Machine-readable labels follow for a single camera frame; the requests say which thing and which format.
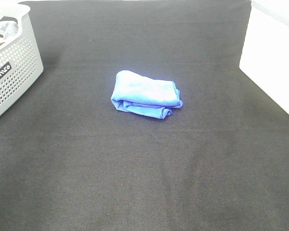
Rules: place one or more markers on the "blue microfiber towel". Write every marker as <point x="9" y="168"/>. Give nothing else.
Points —
<point x="144" y="96"/>

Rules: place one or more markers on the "black table cover cloth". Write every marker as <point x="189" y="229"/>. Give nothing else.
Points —
<point x="70" y="161"/>

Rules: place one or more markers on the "white plastic storage crate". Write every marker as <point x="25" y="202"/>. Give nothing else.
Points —
<point x="265" y="52"/>

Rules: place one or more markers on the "grey perforated laundry basket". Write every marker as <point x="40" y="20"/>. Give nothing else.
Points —
<point x="20" y="61"/>

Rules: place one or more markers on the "grey towel in basket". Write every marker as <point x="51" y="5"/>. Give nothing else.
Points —
<point x="8" y="29"/>

